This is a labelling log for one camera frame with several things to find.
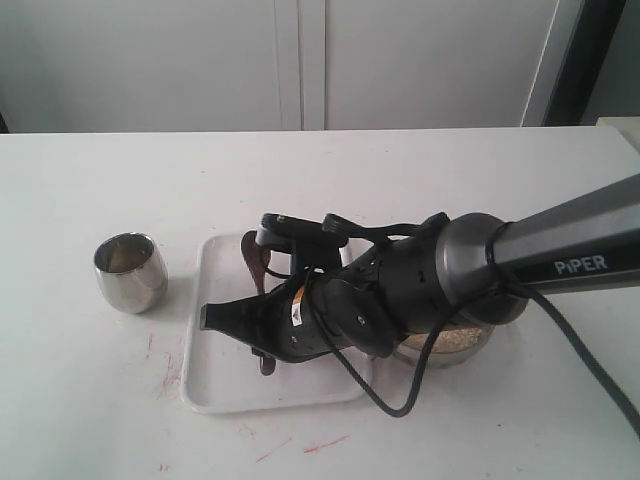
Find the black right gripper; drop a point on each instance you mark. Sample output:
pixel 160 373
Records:
pixel 372 304

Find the white cabinet doors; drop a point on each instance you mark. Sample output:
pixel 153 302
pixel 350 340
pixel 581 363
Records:
pixel 124 66

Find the round steel rice bowl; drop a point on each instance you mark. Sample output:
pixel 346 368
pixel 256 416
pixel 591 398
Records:
pixel 409 350

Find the stainless steel cup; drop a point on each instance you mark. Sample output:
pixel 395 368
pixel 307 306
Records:
pixel 131 272

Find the white rectangular plastic tray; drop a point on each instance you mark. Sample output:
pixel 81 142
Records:
pixel 221 375

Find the brown wooden spoon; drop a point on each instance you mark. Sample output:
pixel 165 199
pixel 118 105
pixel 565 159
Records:
pixel 257 260

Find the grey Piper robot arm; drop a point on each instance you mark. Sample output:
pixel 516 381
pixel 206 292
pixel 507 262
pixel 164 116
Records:
pixel 588 243

